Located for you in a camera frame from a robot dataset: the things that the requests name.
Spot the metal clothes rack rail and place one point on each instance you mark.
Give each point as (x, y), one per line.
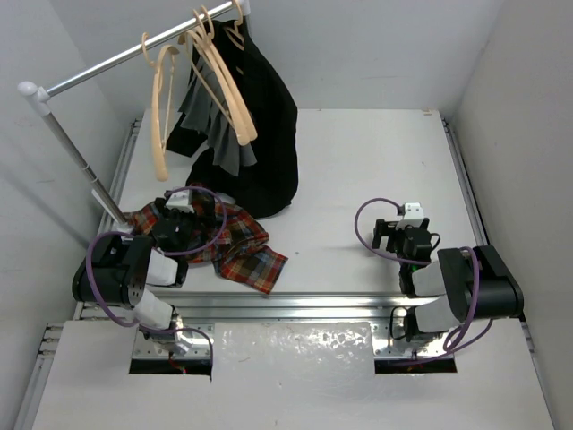
(38, 97)

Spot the metal rack upright pole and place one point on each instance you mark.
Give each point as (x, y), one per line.
(99, 192)

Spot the beige hanger under black garment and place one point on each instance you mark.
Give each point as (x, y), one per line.
(234, 31)

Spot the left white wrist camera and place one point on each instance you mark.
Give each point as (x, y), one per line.
(179, 201)

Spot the beige hanger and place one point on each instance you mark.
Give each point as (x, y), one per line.
(196, 90)
(234, 31)
(236, 111)
(161, 102)

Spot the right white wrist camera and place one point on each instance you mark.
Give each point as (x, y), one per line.
(412, 215)

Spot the grey pleated skirt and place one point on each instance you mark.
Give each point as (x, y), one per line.
(226, 153)

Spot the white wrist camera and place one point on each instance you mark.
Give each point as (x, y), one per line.
(179, 201)
(412, 215)

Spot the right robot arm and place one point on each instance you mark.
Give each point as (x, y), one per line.
(464, 285)

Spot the black hanging garment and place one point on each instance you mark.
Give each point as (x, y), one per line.
(270, 185)

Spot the plaid flannel shirt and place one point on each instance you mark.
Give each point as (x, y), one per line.
(225, 235)

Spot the white front cover board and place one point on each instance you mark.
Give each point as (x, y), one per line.
(289, 376)

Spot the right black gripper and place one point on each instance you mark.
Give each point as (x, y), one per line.
(381, 229)

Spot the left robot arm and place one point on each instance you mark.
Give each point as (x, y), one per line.
(121, 267)

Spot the aluminium mounting rail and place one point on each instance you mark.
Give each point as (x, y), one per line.
(384, 313)

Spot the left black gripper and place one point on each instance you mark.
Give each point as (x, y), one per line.
(177, 217)

